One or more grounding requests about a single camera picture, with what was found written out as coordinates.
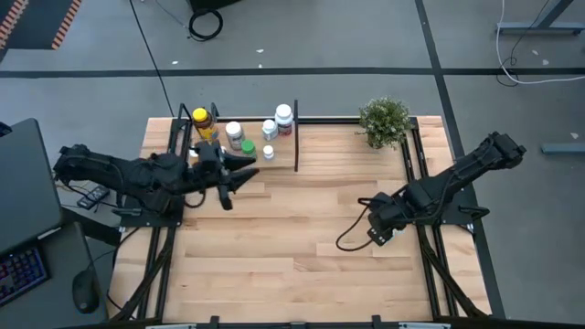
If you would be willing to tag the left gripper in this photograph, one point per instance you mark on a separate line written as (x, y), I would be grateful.
(208, 169)

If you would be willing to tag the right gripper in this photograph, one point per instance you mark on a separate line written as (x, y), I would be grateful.
(388, 208)

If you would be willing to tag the green medicine bottle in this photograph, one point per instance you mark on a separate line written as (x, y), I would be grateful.
(248, 147)

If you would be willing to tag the clear gummy bottle white cap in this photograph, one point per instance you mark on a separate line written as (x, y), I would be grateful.
(234, 134)

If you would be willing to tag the small white bottle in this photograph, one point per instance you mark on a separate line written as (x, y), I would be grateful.
(268, 152)

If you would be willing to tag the white medicine bottle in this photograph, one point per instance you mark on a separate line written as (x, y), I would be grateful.
(269, 129)

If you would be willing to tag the amber bottle yellow cap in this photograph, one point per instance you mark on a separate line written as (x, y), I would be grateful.
(204, 123)

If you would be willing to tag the large white bottle maroon label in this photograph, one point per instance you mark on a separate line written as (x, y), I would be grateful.
(283, 116)

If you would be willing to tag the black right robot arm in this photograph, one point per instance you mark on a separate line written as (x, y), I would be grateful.
(471, 164)

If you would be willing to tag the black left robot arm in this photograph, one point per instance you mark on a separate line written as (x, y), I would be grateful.
(91, 166)

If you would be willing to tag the potted green plant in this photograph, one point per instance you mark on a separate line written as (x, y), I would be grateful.
(384, 121)

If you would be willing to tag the small black remote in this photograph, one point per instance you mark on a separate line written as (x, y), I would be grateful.
(93, 196)

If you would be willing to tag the black box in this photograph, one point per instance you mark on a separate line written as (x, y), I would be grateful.
(215, 3)

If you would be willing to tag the grey desk foot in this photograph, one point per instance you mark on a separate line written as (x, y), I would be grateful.
(562, 148)
(539, 28)

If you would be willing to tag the black computer mouse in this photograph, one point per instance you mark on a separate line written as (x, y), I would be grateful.
(84, 292)

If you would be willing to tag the dark grey desk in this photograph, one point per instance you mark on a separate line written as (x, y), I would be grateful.
(27, 183)

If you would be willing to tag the backlit keyboard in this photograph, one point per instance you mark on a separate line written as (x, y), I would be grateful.
(20, 274)

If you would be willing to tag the black orange striped floor mat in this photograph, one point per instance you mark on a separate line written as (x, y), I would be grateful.
(27, 23)

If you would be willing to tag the black frame wooden shelf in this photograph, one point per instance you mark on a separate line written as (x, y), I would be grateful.
(283, 153)

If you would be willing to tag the black aluminium table frame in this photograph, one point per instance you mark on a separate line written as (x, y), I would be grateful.
(425, 274)

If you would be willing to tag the silver frame bracket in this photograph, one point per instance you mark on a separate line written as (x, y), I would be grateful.
(425, 325)
(171, 325)

